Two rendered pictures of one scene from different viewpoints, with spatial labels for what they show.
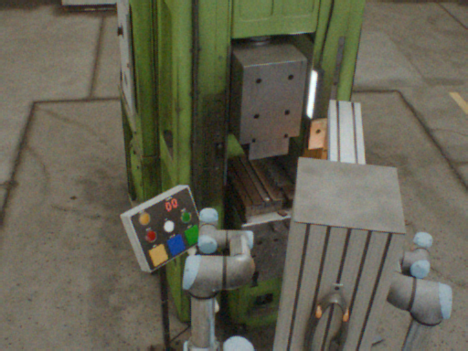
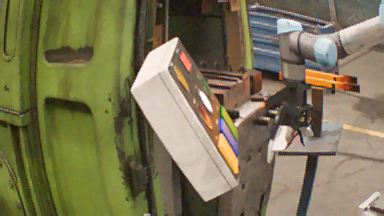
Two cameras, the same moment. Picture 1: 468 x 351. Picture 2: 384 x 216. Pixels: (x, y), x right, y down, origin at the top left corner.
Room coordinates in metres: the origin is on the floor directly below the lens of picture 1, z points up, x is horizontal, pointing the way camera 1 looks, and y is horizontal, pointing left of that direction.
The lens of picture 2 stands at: (0.96, 1.25, 1.49)
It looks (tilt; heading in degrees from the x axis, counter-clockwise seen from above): 17 degrees down; 317
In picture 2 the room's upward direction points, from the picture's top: 1 degrees counter-clockwise
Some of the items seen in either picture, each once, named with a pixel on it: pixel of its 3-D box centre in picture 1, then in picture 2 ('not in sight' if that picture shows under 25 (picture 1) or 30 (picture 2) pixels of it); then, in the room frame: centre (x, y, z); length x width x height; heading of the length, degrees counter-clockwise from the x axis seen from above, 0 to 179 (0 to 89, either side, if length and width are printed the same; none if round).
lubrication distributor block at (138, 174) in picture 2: not in sight; (139, 177); (2.27, 0.22, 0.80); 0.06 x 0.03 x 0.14; 109
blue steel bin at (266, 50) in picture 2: not in sight; (290, 43); (4.67, -3.64, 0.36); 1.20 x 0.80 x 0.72; 14
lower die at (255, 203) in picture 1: (249, 183); (173, 85); (2.48, -0.11, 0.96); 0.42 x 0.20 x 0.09; 19
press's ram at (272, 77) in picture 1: (265, 80); not in sight; (2.49, -0.15, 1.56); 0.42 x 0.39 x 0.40; 19
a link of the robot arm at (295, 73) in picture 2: not in sight; (294, 70); (1.84, 0.08, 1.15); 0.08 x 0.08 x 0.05
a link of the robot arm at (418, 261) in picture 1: (416, 262); not in sight; (1.64, -0.76, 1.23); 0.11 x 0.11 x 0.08; 76
